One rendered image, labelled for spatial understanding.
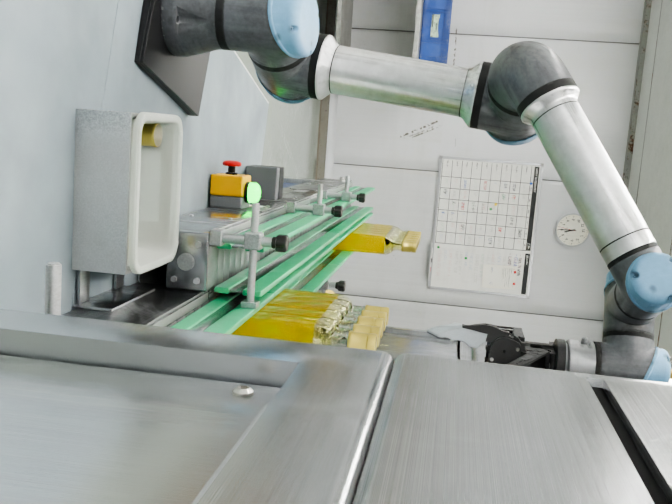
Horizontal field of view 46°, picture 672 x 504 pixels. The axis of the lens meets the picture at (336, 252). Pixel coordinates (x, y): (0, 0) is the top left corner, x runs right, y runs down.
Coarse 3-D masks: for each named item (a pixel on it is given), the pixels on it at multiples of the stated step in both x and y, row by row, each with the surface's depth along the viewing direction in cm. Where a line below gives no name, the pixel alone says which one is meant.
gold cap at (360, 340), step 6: (348, 336) 125; (354, 336) 125; (360, 336) 125; (366, 336) 125; (372, 336) 125; (348, 342) 125; (354, 342) 125; (360, 342) 125; (366, 342) 125; (372, 342) 124; (360, 348) 125; (366, 348) 125; (372, 348) 124
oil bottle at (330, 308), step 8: (272, 304) 137; (280, 304) 137; (288, 304) 137; (296, 304) 138; (304, 304) 138; (312, 304) 139; (320, 304) 139; (328, 304) 139; (328, 312) 136; (336, 312) 136
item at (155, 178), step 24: (144, 120) 107; (168, 120) 116; (168, 144) 122; (144, 168) 123; (168, 168) 123; (144, 192) 123; (168, 192) 123; (144, 216) 124; (168, 216) 124; (144, 240) 125; (168, 240) 124; (144, 264) 113
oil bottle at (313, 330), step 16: (256, 320) 126; (272, 320) 125; (288, 320) 126; (304, 320) 127; (320, 320) 127; (256, 336) 126; (272, 336) 125; (288, 336) 125; (304, 336) 125; (320, 336) 124
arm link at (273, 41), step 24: (240, 0) 127; (264, 0) 127; (288, 0) 126; (312, 0) 132; (240, 24) 128; (264, 24) 127; (288, 24) 126; (312, 24) 133; (240, 48) 132; (264, 48) 131; (288, 48) 129; (312, 48) 134
